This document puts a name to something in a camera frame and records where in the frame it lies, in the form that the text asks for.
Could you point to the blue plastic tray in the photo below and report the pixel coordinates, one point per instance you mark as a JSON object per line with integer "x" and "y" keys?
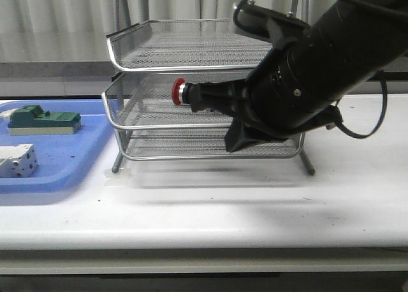
{"x": 63, "y": 160}

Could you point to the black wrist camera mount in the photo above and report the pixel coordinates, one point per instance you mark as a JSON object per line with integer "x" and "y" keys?
{"x": 266, "y": 25}

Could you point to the green knife switch block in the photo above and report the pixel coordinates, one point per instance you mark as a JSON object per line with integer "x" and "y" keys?
{"x": 33, "y": 120}

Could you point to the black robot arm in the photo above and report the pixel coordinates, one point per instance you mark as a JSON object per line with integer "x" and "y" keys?
{"x": 309, "y": 68}

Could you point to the red emergency stop button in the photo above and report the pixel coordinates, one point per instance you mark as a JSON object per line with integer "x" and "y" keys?
{"x": 186, "y": 93}

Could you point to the white circuit breaker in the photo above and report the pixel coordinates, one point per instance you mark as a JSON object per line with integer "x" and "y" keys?
{"x": 18, "y": 160}

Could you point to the silver mesh tray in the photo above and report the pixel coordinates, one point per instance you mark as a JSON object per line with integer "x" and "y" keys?
{"x": 183, "y": 45}
{"x": 193, "y": 143}
{"x": 143, "y": 100}

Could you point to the grey stone counter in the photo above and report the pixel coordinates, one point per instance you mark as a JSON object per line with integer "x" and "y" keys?
{"x": 55, "y": 55}

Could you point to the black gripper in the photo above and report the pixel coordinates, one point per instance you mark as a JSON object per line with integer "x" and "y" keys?
{"x": 279, "y": 100}

